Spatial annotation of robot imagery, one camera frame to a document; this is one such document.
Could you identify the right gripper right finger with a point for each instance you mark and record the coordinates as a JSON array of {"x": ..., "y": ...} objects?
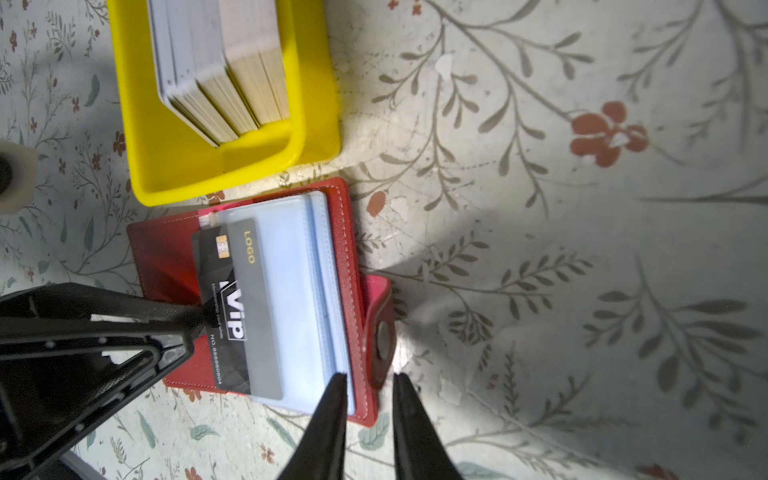
[{"x": 418, "y": 450}]

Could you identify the yellow plastic card tray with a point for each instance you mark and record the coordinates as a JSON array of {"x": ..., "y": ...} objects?
[{"x": 169, "y": 162}]

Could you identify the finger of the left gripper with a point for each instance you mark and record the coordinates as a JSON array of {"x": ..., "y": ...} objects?
[
  {"x": 80, "y": 302},
  {"x": 57, "y": 388}
]

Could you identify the red leather card holder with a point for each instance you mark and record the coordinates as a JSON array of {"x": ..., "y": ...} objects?
[{"x": 163, "y": 255}]

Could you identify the black VIP credit card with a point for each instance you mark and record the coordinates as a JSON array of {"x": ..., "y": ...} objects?
[{"x": 239, "y": 322}]

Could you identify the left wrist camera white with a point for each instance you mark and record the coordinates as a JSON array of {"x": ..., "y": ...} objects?
[{"x": 18, "y": 176}]

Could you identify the stack of credit cards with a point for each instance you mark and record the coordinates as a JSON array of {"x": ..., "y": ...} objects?
[{"x": 219, "y": 65}]

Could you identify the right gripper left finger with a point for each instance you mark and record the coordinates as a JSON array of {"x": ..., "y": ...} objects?
[{"x": 320, "y": 453}]

